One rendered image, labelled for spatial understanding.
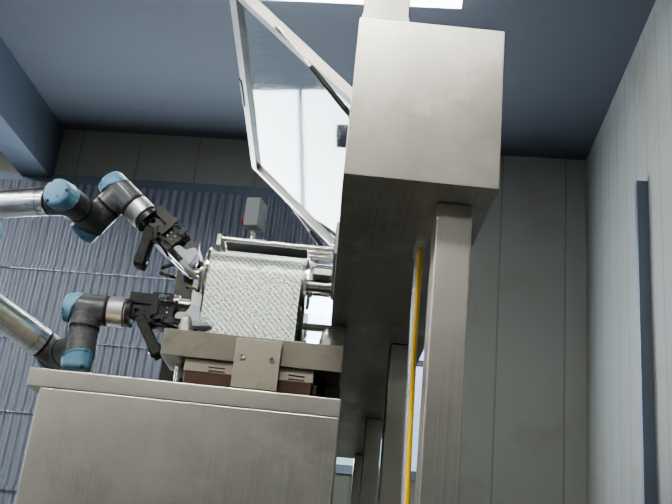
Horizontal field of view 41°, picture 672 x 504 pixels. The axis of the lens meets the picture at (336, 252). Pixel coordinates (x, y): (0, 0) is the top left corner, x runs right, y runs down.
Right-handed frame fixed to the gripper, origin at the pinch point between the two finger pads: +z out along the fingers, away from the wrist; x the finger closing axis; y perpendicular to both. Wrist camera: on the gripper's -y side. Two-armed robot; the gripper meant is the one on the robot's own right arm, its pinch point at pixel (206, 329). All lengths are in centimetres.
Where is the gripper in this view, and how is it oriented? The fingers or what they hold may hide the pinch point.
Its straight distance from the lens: 223.5
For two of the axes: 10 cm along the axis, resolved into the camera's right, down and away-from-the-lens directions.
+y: 1.0, -9.3, 3.6
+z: 9.9, 1.0, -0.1
